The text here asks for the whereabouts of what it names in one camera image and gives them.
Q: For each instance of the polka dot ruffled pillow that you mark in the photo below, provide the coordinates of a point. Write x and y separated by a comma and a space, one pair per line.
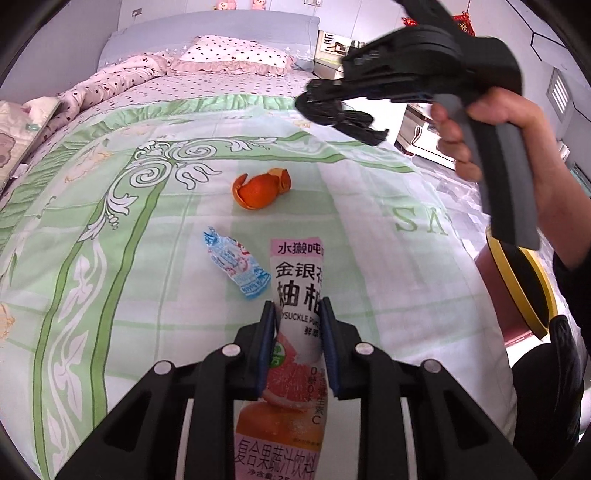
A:
231, 53

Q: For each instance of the large white tv cabinet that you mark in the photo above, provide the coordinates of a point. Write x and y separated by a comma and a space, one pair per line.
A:
420, 134

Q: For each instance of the pink polka dot quilt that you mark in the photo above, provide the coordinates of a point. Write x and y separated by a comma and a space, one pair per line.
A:
106, 87

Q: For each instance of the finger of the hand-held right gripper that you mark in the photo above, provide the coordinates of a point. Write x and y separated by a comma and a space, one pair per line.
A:
392, 90
397, 55

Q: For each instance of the louvred window vent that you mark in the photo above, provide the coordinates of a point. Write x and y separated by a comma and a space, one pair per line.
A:
559, 94

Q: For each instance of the yellow rim pink trash bin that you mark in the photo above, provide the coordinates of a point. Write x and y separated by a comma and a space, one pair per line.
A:
512, 314

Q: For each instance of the person's right hand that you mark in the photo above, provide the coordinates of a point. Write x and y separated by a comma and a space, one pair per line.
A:
531, 120

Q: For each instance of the blue white candy wrapper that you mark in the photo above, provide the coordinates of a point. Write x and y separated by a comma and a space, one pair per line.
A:
235, 265

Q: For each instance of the person's dark clothing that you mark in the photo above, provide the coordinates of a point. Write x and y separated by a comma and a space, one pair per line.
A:
554, 392

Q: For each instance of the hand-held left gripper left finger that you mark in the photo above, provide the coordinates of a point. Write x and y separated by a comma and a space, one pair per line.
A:
265, 350

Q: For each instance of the polka dot bed sheet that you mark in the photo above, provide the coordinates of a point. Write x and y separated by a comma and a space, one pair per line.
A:
231, 85

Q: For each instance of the diamond red knot wall hanging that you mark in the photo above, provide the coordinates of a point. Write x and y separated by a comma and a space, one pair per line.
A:
463, 25

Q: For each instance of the bear print blanket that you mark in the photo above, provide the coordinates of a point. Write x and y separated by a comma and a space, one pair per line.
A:
18, 134

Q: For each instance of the grey upholstered bed headboard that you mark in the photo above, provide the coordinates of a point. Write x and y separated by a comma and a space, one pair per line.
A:
161, 32

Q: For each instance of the orange peel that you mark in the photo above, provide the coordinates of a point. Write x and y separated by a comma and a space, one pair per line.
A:
258, 191

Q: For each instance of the large black plastic bag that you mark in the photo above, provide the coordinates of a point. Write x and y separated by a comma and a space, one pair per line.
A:
355, 122

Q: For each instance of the person's right forearm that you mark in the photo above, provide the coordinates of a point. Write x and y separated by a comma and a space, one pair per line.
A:
570, 212

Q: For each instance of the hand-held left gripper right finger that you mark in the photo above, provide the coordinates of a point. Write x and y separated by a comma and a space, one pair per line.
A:
330, 355

